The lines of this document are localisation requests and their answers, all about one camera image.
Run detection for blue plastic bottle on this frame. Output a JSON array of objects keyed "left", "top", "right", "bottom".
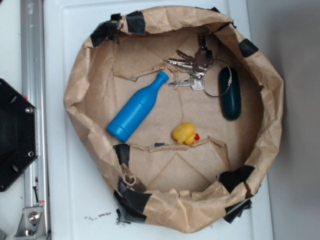
[{"left": 106, "top": 71, "right": 169, "bottom": 143}]

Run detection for brown paper bag basin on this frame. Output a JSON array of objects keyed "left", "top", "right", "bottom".
[{"left": 64, "top": 5, "right": 284, "bottom": 233}]

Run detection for thin wire key ring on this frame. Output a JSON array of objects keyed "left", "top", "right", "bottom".
[{"left": 203, "top": 59, "right": 234, "bottom": 98}]

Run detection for yellow rubber duck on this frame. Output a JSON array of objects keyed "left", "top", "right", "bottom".
[{"left": 172, "top": 122, "right": 200, "bottom": 146}]

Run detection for bunch of silver keys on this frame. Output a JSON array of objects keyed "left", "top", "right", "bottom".
[{"left": 166, "top": 34, "right": 214, "bottom": 91}]

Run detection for dark teal oval case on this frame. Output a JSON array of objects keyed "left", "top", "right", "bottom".
[{"left": 218, "top": 67, "right": 242, "bottom": 121}]

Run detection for metal corner bracket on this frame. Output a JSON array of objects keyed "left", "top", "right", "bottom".
[{"left": 14, "top": 206, "right": 46, "bottom": 240}]

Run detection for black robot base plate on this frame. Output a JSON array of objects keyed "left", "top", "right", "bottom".
[{"left": 0, "top": 79, "right": 37, "bottom": 192}]

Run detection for aluminium extrusion rail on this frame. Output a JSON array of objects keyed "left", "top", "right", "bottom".
[{"left": 20, "top": 0, "right": 52, "bottom": 240}]

